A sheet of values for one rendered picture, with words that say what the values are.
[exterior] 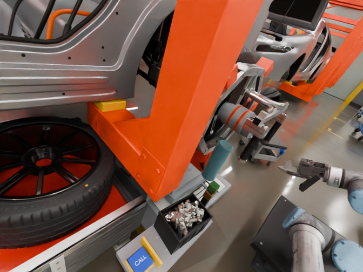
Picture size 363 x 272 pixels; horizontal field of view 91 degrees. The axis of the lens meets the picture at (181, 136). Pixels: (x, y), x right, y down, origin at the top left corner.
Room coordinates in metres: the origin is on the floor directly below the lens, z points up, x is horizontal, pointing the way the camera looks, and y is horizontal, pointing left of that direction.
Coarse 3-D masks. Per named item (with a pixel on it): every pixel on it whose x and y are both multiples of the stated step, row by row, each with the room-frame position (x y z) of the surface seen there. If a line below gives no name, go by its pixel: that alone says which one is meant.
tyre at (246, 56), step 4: (244, 48) 1.00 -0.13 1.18; (240, 52) 0.96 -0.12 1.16; (244, 52) 0.98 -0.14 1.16; (248, 52) 1.03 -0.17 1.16; (240, 56) 0.96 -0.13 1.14; (244, 56) 1.00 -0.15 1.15; (248, 56) 1.04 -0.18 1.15; (252, 56) 1.08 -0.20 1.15; (240, 60) 0.98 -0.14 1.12; (244, 60) 1.02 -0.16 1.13; (248, 60) 1.06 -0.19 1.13; (252, 60) 1.10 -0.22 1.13; (244, 96) 1.24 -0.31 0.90; (240, 104) 1.25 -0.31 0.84; (220, 132) 1.17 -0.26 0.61; (212, 136) 1.08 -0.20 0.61; (216, 136) 1.13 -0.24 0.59; (208, 140) 1.05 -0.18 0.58; (196, 148) 0.95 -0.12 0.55
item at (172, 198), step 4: (200, 176) 1.15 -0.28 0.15; (196, 180) 1.09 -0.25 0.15; (200, 180) 1.09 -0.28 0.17; (204, 180) 1.16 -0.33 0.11; (188, 184) 1.02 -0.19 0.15; (192, 184) 1.03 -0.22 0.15; (196, 184) 1.04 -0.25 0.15; (184, 188) 0.96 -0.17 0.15; (188, 188) 0.95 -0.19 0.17; (192, 188) 1.01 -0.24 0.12; (176, 192) 0.90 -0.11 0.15; (180, 192) 0.91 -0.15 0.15; (184, 192) 0.91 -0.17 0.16; (188, 192) 0.97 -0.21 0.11; (164, 196) 0.86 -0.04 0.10; (168, 196) 0.84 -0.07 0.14; (172, 196) 0.85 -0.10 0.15; (176, 196) 0.86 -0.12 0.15; (180, 196) 0.89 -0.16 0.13; (168, 200) 0.84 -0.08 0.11; (172, 200) 0.82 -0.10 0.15; (176, 200) 0.85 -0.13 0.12
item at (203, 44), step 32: (192, 0) 0.54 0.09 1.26; (224, 0) 0.49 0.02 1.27; (256, 0) 0.58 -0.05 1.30; (192, 32) 0.53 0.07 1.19; (224, 32) 0.51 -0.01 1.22; (192, 64) 0.51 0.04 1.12; (224, 64) 0.56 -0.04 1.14; (160, 96) 0.55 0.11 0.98; (192, 96) 0.49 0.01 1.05; (160, 128) 0.53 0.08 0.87; (192, 128) 0.54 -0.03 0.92; (160, 160) 0.51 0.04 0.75; (160, 192) 0.50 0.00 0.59
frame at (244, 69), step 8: (240, 64) 0.90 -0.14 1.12; (248, 64) 0.98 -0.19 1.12; (240, 72) 0.86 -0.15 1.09; (248, 72) 0.89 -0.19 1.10; (256, 72) 0.98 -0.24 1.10; (264, 72) 1.07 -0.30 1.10; (240, 80) 0.86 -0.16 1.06; (232, 88) 0.82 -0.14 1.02; (256, 88) 1.12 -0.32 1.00; (224, 96) 0.79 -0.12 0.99; (224, 128) 1.13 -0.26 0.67; (200, 144) 0.78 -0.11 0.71; (208, 144) 0.97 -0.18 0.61; (216, 144) 0.98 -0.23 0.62; (208, 152) 0.90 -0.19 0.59
